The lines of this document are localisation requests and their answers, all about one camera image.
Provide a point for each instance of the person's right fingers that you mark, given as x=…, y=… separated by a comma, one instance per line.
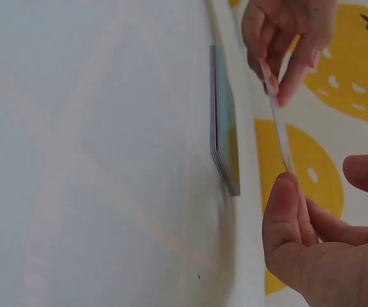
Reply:
x=283, y=217

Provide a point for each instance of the person's left hand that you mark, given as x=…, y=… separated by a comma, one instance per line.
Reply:
x=286, y=22

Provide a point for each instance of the person's left fingers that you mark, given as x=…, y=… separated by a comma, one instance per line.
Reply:
x=294, y=73

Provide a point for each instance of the person's right hand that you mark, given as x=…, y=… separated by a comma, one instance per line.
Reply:
x=331, y=272

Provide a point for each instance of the white playing card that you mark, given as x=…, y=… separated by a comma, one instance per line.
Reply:
x=281, y=134

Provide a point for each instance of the person's right thumb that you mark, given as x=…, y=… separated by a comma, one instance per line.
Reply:
x=367, y=174

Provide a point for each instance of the stack of blue cards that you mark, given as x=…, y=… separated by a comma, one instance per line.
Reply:
x=224, y=128

